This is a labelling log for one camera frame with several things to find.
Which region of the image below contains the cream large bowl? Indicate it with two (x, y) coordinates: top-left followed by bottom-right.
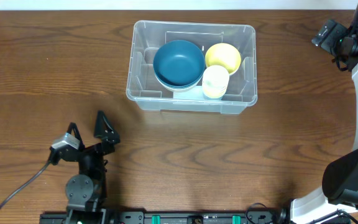
(162, 84), (196, 93)

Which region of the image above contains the cream cup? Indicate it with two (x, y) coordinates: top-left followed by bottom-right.
(202, 65), (230, 93)

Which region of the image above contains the yellow small bowl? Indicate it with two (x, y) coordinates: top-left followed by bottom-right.
(205, 43), (241, 75)

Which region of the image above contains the clear plastic storage container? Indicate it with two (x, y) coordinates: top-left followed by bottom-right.
(126, 20), (258, 114)

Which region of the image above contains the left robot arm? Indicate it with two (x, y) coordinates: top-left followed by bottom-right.
(48, 111), (120, 212)

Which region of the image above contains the dark blue bowl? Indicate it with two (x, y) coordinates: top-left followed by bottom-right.
(155, 73), (202, 91)
(153, 40), (205, 78)

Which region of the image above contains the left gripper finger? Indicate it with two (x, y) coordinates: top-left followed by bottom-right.
(67, 123), (85, 149)
(94, 110), (120, 144)

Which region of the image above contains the yellow cup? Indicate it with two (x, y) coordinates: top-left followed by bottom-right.
(203, 91), (226, 97)

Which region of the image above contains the light blue cup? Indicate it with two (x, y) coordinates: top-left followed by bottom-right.
(203, 95), (223, 101)

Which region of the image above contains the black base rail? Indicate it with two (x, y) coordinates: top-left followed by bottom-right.
(39, 210), (292, 224)

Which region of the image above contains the left black cable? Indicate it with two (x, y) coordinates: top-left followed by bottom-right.
(0, 160), (52, 224)

